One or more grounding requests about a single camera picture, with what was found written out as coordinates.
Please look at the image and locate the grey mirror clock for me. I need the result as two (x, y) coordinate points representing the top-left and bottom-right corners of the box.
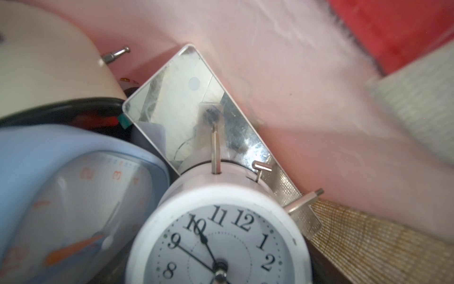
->
(122, 44), (322, 239)

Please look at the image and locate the white round alarm clock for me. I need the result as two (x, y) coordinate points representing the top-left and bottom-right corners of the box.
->
(125, 125), (320, 284)

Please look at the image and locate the black twin-bell alarm clock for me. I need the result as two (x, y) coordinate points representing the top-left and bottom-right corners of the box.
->
(1, 98), (132, 142)

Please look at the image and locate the blue square alarm clock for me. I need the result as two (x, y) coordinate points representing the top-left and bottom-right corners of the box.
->
(1, 124), (170, 284)

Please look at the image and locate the blue twin-bell clock beige base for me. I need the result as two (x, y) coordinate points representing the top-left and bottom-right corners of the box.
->
(1, 1), (126, 118)

